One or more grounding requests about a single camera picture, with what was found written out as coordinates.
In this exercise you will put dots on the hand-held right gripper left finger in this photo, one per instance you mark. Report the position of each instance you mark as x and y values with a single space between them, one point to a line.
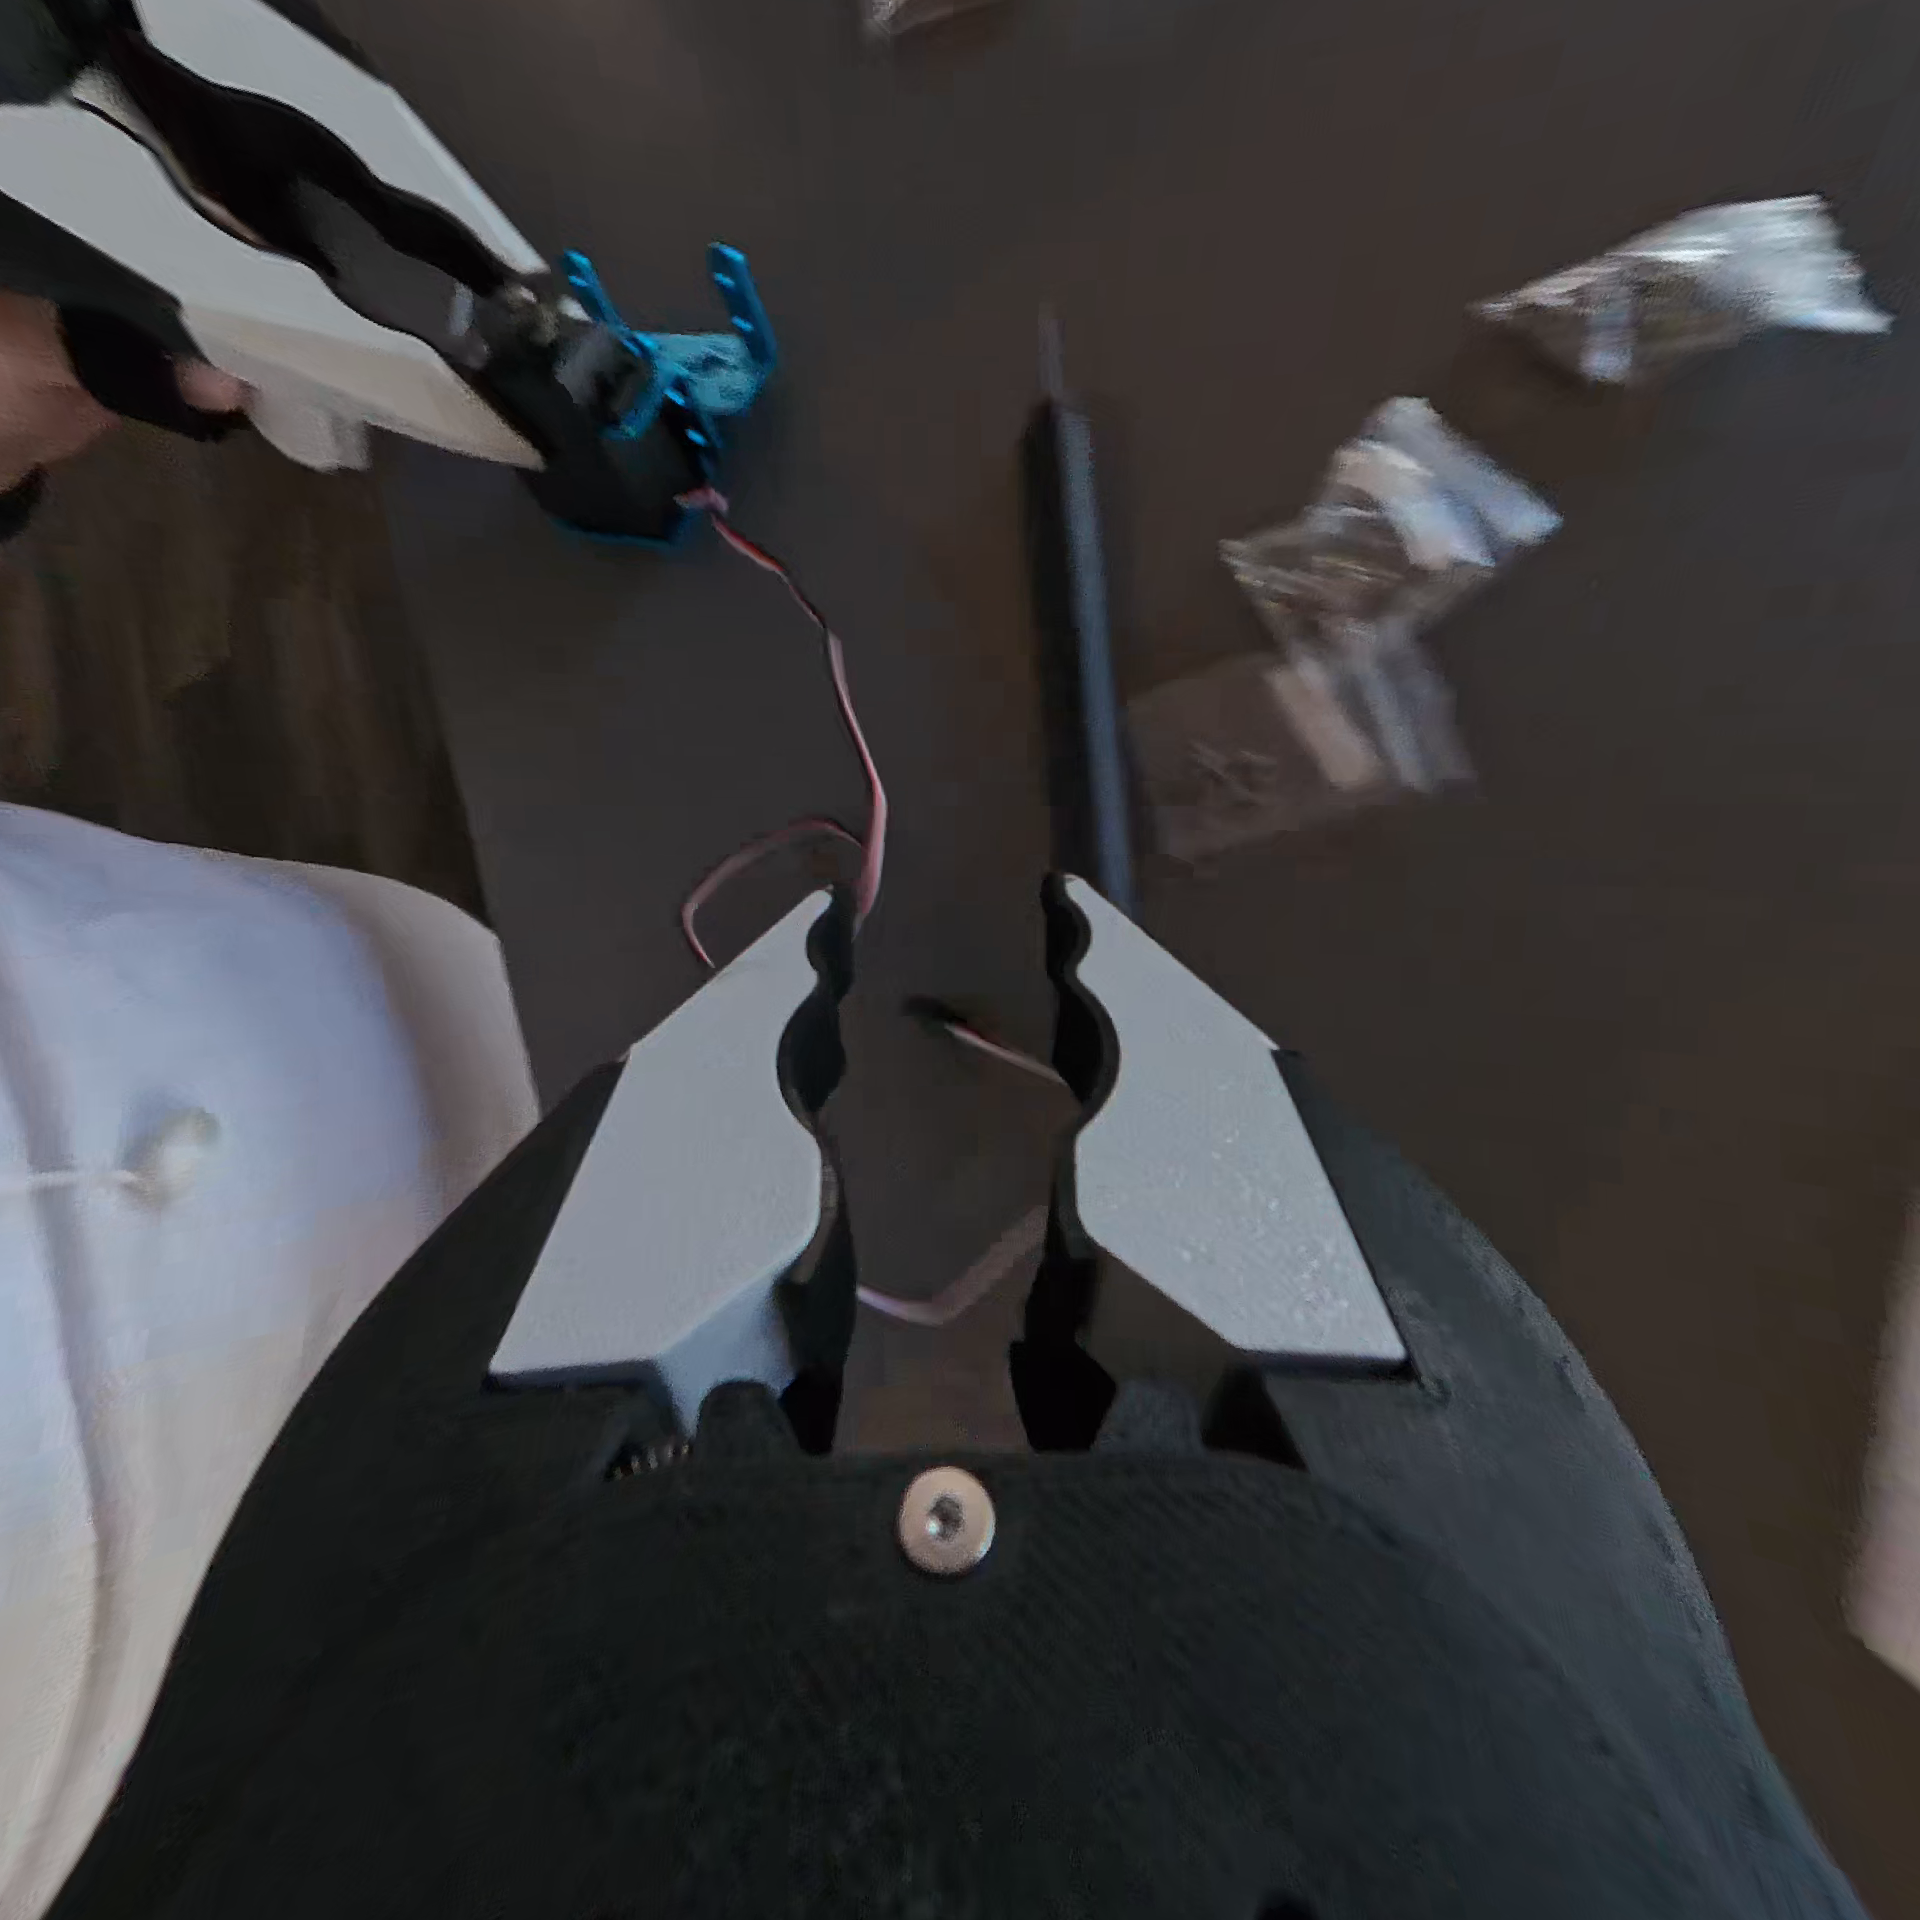
675 1200

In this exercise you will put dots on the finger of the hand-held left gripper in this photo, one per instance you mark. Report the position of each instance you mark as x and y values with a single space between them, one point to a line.
299 345
346 104

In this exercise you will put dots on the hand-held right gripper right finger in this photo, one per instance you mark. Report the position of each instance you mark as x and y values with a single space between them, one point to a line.
1214 1183

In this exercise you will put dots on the black servo motor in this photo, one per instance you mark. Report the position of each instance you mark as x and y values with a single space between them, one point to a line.
600 436

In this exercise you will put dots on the dark brown desk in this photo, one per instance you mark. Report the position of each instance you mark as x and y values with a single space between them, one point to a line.
1575 1124

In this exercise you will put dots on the person's left hand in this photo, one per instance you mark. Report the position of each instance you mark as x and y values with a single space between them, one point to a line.
38 389

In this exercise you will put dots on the flat clear parts bag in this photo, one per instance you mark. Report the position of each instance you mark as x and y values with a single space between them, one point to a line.
1292 748

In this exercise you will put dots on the black screwdriver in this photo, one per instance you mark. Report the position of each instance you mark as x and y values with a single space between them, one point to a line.
1079 599

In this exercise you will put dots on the crumpled clear parts bag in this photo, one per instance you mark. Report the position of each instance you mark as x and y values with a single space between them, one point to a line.
1381 508

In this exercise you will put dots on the clear bag of screws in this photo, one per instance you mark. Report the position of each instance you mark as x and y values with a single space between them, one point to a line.
1681 286

